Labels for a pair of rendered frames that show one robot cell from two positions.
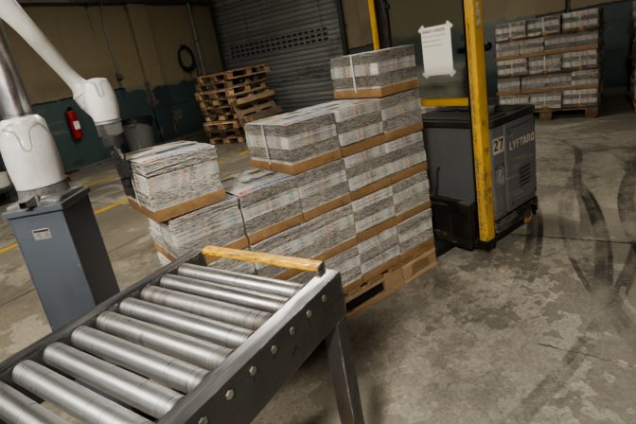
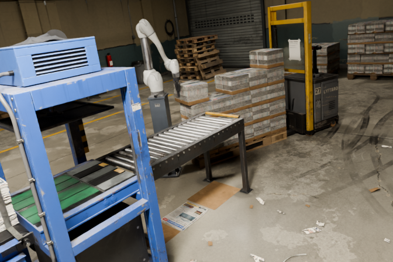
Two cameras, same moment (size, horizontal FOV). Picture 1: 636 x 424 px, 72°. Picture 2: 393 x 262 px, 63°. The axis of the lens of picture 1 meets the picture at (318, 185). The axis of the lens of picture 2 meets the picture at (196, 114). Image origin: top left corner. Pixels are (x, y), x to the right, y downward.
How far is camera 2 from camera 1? 208 cm
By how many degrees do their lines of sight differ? 8
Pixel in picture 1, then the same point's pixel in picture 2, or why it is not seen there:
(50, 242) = (159, 107)
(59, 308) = (158, 128)
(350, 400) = (243, 153)
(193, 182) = (200, 94)
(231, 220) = (210, 107)
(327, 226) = (242, 115)
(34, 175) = (158, 88)
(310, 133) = (239, 80)
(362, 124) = (259, 78)
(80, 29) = (117, 10)
